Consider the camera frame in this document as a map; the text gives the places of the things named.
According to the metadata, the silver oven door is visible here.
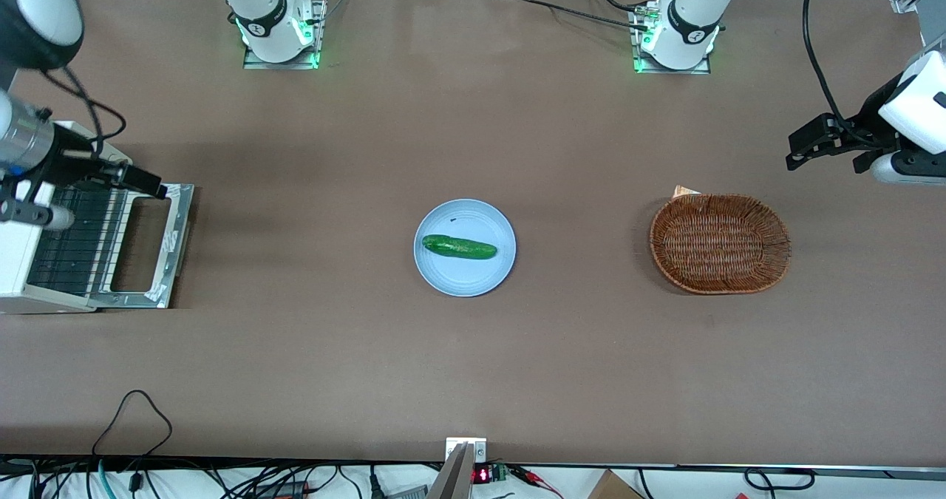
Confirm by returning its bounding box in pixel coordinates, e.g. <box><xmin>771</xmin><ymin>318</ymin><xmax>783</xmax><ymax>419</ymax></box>
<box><xmin>87</xmin><ymin>183</ymin><xmax>195</xmax><ymax>310</ymax></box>

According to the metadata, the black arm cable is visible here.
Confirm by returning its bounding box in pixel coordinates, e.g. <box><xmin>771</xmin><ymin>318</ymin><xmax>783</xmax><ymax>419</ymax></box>
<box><xmin>802</xmin><ymin>0</ymin><xmax>888</xmax><ymax>149</ymax></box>
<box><xmin>41</xmin><ymin>67</ymin><xmax>126</xmax><ymax>156</ymax></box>

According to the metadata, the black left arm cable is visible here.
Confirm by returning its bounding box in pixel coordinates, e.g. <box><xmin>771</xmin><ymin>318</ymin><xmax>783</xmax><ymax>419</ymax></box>
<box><xmin>802</xmin><ymin>0</ymin><xmax>888</xmax><ymax>149</ymax></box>

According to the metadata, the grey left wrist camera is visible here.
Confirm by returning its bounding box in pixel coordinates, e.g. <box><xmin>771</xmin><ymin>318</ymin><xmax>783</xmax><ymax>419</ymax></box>
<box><xmin>871</xmin><ymin>152</ymin><xmax>946</xmax><ymax>186</ymax></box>

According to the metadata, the black coiled cable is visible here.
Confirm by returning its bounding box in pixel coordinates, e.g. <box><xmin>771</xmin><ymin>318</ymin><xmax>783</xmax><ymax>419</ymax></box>
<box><xmin>743</xmin><ymin>468</ymin><xmax>815</xmax><ymax>491</ymax></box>

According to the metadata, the metal oven rack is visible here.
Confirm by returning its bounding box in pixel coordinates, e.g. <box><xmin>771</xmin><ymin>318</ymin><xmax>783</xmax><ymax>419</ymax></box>
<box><xmin>30</xmin><ymin>185</ymin><xmax>123</xmax><ymax>296</ymax></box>

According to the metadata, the beige toaster oven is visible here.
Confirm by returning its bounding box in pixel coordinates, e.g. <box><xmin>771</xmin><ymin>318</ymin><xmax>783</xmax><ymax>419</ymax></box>
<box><xmin>0</xmin><ymin>120</ymin><xmax>135</xmax><ymax>315</ymax></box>

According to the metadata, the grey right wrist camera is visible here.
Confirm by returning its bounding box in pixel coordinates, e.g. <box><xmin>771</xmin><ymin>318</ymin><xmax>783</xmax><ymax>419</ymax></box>
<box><xmin>0</xmin><ymin>200</ymin><xmax>76</xmax><ymax>231</ymax></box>

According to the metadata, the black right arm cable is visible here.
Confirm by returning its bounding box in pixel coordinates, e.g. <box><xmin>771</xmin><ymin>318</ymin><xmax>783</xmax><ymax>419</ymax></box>
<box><xmin>41</xmin><ymin>67</ymin><xmax>126</xmax><ymax>156</ymax></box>

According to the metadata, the brown cardboard box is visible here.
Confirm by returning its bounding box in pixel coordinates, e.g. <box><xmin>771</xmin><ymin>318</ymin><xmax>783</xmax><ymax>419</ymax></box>
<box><xmin>588</xmin><ymin>469</ymin><xmax>644</xmax><ymax>499</ymax></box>

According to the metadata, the black cable on table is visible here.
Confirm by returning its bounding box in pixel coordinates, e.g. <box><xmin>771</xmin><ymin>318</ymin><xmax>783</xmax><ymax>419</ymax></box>
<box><xmin>514</xmin><ymin>0</ymin><xmax>651</xmax><ymax>30</ymax></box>

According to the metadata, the red alligator clip lead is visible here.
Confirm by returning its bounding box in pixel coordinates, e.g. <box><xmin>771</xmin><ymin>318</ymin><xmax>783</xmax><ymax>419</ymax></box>
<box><xmin>514</xmin><ymin>466</ymin><xmax>564</xmax><ymax>498</ymax></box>

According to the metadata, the black power adapter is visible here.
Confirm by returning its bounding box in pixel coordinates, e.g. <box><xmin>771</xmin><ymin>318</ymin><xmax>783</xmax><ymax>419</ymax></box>
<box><xmin>251</xmin><ymin>481</ymin><xmax>307</xmax><ymax>499</ymax></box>

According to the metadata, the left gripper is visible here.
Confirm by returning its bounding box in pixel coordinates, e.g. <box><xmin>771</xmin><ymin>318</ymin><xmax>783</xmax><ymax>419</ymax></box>
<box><xmin>786</xmin><ymin>76</ymin><xmax>906</xmax><ymax>174</ymax></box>

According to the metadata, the thin black looped cable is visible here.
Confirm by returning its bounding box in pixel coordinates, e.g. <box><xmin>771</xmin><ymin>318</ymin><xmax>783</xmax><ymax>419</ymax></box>
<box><xmin>92</xmin><ymin>390</ymin><xmax>174</xmax><ymax>457</ymax></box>

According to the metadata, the green cucumber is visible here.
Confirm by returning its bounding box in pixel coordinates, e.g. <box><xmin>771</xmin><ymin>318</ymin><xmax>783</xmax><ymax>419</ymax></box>
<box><xmin>422</xmin><ymin>234</ymin><xmax>498</xmax><ymax>261</ymax></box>

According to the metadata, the light blue round plate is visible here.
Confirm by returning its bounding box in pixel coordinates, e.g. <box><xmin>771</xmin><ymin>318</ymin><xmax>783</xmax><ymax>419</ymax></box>
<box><xmin>413</xmin><ymin>199</ymin><xmax>517</xmax><ymax>298</ymax></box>

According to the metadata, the brown oval wicker basket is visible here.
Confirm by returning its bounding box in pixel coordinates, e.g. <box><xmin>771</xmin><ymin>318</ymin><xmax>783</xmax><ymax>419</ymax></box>
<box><xmin>649</xmin><ymin>193</ymin><xmax>792</xmax><ymax>295</ymax></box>

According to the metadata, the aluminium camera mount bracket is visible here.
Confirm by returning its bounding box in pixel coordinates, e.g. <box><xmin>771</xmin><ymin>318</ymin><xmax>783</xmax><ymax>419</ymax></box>
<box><xmin>429</xmin><ymin>438</ymin><xmax>489</xmax><ymax>499</ymax></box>

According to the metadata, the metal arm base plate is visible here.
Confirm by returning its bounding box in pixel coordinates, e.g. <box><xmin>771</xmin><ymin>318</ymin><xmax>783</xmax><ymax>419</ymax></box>
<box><xmin>242</xmin><ymin>0</ymin><xmax>328</xmax><ymax>70</ymax></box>
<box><xmin>630</xmin><ymin>2</ymin><xmax>714</xmax><ymax>75</ymax></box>

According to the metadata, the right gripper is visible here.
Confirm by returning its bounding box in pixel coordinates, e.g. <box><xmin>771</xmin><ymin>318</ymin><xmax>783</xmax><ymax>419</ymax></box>
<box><xmin>48</xmin><ymin>126</ymin><xmax>165</xmax><ymax>199</ymax></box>

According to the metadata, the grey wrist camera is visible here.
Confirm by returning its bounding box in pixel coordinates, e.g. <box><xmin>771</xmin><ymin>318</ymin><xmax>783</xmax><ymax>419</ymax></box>
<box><xmin>0</xmin><ymin>200</ymin><xmax>76</xmax><ymax>231</ymax></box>
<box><xmin>871</xmin><ymin>152</ymin><xmax>946</xmax><ymax>186</ymax></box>

